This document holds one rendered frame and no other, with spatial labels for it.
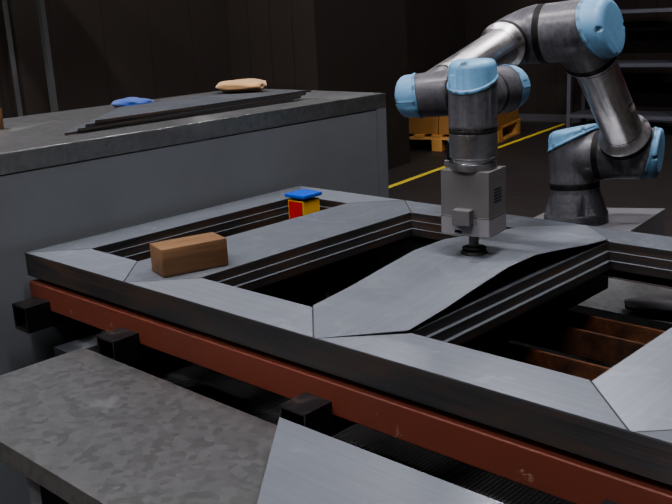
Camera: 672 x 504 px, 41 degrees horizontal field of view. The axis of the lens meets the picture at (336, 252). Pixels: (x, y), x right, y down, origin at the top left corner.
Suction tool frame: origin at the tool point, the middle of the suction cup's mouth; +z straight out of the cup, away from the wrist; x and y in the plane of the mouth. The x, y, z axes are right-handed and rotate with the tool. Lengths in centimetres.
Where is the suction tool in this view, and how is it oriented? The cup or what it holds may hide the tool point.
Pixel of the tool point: (474, 259)
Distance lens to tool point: 146.5
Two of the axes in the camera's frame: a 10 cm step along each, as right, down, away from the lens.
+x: 5.7, -2.5, 7.8
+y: 8.2, 1.1, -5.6
